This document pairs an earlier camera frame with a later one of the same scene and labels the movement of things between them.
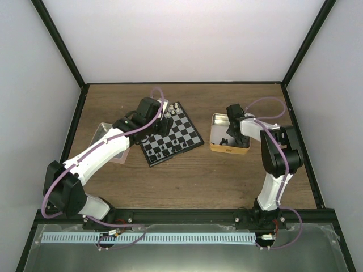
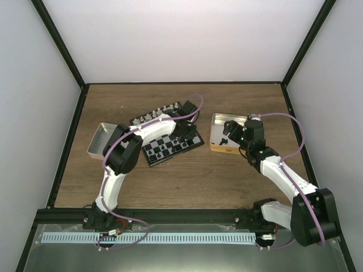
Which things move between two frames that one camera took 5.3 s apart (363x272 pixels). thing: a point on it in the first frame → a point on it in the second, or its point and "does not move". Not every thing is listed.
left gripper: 164,131 → 188,136
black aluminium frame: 107,217 does not move
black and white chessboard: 182,137 does not move
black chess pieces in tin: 223,141 does not move
